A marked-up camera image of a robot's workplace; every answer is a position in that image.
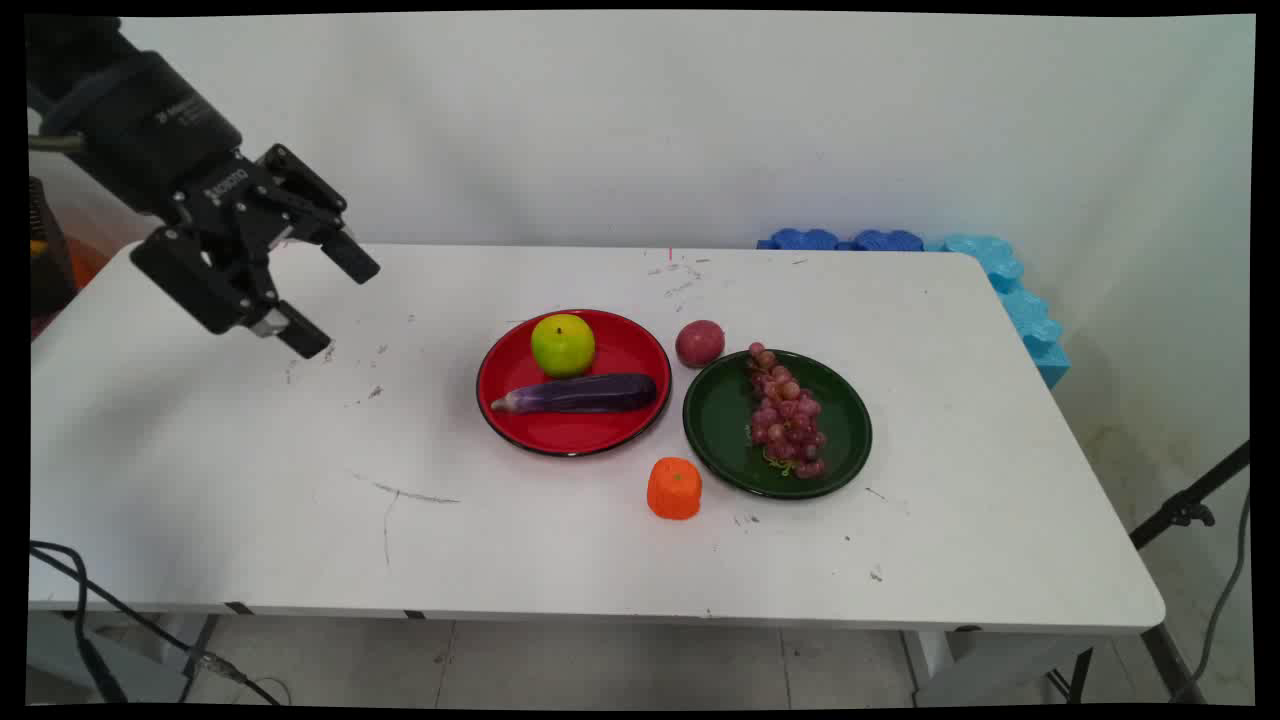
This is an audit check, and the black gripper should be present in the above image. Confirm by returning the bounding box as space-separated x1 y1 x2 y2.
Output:
40 50 381 359

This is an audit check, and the purple eggplant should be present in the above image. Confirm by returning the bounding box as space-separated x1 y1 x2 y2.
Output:
490 373 659 415

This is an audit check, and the black box behind table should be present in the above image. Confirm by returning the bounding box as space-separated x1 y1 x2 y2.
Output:
29 177 78 319

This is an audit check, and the green apple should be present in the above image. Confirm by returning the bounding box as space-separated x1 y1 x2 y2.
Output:
530 313 597 379

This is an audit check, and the red round plate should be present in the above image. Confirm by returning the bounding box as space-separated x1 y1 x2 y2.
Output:
476 309 673 458

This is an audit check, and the dark red round fruit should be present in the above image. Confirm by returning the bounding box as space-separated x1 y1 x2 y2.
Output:
675 320 726 369

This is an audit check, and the orange fruit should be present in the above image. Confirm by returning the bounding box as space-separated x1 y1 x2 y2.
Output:
647 457 703 521

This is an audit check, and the dark green round plate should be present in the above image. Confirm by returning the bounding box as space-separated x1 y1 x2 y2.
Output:
683 348 873 499

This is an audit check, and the dark blue foam block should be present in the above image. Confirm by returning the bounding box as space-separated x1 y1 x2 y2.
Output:
848 229 926 253
757 228 842 252

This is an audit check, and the red grape bunch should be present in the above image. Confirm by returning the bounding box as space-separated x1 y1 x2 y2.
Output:
745 342 829 480

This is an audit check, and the light blue foam block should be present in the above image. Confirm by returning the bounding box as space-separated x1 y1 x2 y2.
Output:
925 234 1071 390

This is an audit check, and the black table leg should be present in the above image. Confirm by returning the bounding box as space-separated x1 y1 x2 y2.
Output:
1046 646 1096 706

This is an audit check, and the black tripod stand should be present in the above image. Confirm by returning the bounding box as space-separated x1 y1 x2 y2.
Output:
1130 440 1251 703

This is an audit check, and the black floor cable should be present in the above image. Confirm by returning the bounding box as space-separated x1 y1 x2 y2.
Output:
29 540 287 707

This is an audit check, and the grey hanging cable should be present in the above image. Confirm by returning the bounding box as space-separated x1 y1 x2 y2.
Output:
1170 488 1252 703

